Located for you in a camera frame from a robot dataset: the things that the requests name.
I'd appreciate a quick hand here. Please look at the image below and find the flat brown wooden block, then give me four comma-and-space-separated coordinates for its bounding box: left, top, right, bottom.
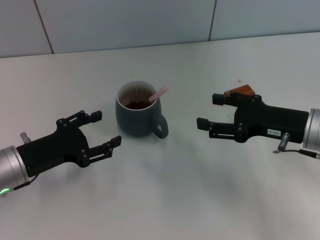
223, 84, 256, 99

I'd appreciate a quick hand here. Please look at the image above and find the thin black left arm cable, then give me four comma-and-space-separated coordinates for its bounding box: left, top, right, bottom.
13, 174, 40, 191

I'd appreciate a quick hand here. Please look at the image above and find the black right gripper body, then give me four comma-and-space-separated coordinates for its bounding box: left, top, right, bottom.
233, 95, 310, 145

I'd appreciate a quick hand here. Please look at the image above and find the grey mug with dark liquid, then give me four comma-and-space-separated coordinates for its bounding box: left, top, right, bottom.
115, 79, 170, 140

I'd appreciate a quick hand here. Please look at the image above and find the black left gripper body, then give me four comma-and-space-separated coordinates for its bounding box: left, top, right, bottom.
15, 118, 90, 177

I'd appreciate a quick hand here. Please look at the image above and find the pink handled metal spoon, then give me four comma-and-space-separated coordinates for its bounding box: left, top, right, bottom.
148, 85, 171, 103

